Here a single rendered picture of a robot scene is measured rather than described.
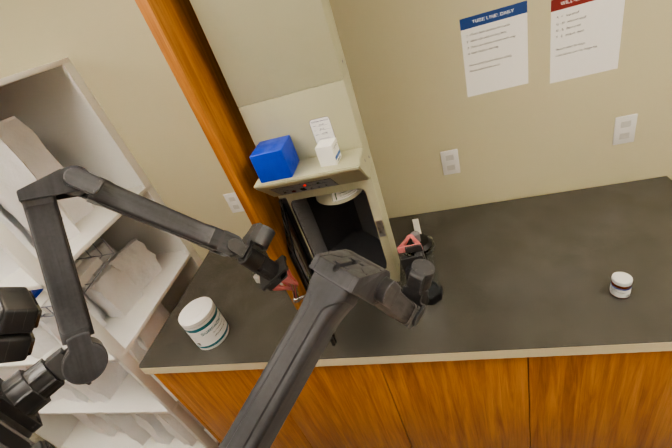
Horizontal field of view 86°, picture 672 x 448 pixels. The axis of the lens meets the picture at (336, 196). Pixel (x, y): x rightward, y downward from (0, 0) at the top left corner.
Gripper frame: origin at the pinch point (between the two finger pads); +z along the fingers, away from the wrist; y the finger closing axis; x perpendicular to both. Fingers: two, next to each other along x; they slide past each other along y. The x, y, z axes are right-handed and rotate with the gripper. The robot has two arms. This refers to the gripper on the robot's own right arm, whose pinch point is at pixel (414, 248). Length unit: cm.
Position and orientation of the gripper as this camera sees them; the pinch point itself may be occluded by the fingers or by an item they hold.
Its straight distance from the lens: 112.2
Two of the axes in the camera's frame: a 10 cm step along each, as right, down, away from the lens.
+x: -9.2, 2.4, 3.2
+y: -3.7, -7.9, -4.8
